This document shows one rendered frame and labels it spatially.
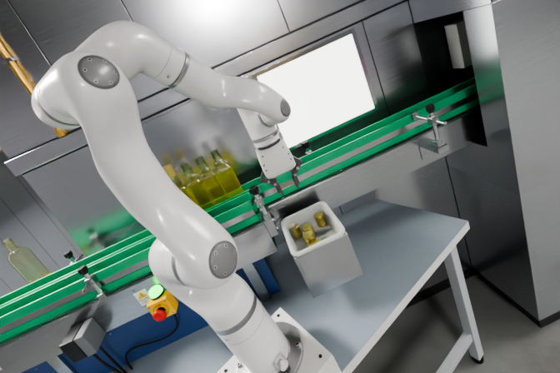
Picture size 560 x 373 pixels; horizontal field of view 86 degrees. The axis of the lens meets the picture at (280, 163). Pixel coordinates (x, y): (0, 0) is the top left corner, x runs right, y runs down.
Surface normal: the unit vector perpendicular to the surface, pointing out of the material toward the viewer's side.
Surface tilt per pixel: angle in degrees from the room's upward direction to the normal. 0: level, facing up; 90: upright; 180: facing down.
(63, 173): 90
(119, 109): 127
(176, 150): 90
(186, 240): 59
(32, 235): 90
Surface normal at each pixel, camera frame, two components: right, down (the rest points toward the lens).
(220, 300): -0.27, -0.59
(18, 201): 0.53, 0.08
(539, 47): 0.16, 0.29
